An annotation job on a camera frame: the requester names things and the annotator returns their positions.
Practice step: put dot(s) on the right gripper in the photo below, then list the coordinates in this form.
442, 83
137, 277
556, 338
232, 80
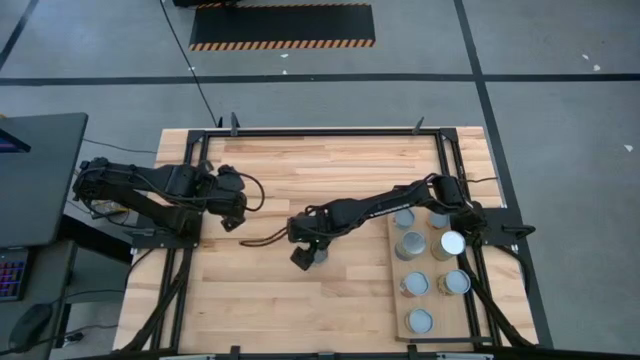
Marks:
310, 232

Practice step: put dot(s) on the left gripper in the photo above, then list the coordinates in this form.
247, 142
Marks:
230, 205

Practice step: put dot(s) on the can with blue grey label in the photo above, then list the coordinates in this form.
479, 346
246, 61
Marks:
404, 220

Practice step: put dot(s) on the peas can cream blue label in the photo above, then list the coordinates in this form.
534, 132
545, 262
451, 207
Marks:
412, 243

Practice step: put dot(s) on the can with green red label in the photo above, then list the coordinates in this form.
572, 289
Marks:
416, 284

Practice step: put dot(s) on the can with grey green label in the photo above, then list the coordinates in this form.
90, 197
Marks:
419, 320

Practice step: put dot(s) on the can with olive yellow label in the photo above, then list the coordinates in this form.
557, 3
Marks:
452, 243

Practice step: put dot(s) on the mixed fruit can white red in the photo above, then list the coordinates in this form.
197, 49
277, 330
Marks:
456, 281

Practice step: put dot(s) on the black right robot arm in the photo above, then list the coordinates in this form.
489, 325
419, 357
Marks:
380, 206

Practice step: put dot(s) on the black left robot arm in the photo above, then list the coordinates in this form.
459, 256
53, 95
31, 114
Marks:
150, 180

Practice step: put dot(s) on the black hazard striped mat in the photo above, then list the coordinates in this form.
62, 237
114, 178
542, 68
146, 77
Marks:
282, 22

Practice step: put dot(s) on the black monitor left edge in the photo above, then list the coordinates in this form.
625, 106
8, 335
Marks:
40, 180

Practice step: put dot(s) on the purple backlit keyboard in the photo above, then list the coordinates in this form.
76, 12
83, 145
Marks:
12, 275

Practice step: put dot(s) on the computer monitor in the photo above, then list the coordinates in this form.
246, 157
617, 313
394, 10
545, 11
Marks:
10, 142

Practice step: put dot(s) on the black computer mouse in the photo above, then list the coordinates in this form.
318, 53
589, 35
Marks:
30, 325

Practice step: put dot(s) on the black aluminium table frame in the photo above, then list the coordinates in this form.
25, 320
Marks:
320, 132

